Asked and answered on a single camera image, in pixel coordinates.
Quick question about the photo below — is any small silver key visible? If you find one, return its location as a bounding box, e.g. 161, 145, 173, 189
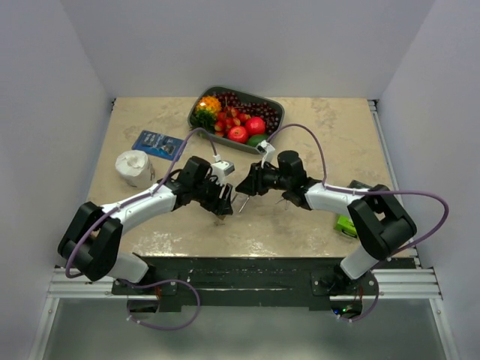
238, 196, 251, 213

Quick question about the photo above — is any red apple back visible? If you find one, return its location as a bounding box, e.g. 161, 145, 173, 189
244, 117, 266, 137

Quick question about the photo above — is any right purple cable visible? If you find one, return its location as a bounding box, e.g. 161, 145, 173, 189
268, 123, 450, 323

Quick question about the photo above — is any red cherry cluster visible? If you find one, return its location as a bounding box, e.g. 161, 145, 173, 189
214, 106, 251, 137

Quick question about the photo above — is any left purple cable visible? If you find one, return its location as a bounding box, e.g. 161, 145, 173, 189
64, 127, 221, 332

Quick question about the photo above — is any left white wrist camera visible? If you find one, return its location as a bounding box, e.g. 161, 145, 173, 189
211, 160, 235, 185

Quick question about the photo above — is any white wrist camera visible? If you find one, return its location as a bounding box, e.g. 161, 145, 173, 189
211, 160, 235, 185
256, 140, 275, 168

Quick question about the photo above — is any red apple front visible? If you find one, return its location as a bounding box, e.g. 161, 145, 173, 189
227, 126, 249, 144

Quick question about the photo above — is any black headed key bunch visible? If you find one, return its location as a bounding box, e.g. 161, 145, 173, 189
275, 197, 290, 211

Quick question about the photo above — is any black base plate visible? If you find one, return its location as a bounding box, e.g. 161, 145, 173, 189
112, 256, 380, 312

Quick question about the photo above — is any orange pineapple toy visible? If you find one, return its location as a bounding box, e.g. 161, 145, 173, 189
195, 95, 223, 115

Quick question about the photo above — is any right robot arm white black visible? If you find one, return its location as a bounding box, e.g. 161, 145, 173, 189
235, 151, 417, 295

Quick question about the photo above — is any dark grape bunch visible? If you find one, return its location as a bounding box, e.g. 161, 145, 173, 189
213, 91, 281, 135

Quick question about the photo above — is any red apple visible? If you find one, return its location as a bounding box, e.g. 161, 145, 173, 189
244, 117, 266, 137
227, 126, 249, 144

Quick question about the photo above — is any green black box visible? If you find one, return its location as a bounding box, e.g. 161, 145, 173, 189
334, 179, 371, 239

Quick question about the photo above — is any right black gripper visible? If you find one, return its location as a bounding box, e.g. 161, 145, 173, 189
235, 161, 292, 197

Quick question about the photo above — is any white paper roll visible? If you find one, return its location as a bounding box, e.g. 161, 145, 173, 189
115, 150, 155, 189

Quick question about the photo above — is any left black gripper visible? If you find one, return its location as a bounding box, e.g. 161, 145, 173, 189
192, 173, 233, 215

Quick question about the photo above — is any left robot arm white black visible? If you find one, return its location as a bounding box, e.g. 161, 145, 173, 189
58, 156, 235, 294

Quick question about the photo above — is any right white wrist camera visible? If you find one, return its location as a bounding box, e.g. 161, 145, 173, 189
256, 140, 275, 168

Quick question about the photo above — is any green avocado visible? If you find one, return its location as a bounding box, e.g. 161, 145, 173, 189
246, 133, 269, 148

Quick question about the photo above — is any grey fruit tray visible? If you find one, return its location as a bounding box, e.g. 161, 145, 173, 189
187, 85, 286, 155

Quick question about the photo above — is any blue card package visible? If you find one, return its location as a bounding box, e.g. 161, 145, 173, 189
131, 130, 183, 161

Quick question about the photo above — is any aluminium frame rail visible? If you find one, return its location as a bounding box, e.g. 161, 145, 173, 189
367, 99, 443, 302

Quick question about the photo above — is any purple cable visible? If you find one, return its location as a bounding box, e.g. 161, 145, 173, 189
64, 127, 221, 332
268, 123, 450, 323

